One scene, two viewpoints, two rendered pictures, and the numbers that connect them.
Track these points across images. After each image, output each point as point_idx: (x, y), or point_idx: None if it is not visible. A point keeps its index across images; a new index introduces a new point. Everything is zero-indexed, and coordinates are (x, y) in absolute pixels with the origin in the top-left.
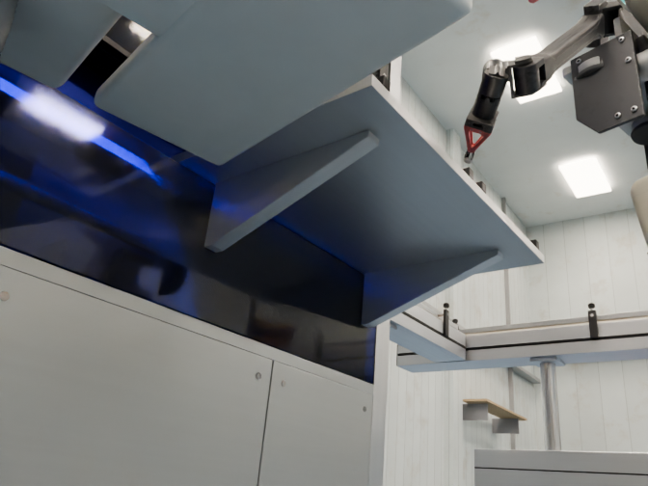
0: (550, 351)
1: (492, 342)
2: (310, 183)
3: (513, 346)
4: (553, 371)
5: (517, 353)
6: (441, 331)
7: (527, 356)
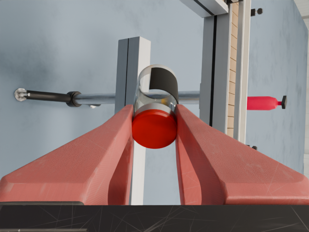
0: (203, 104)
1: (218, 44)
2: None
3: (212, 67)
4: (195, 102)
5: (205, 72)
6: None
7: (201, 82)
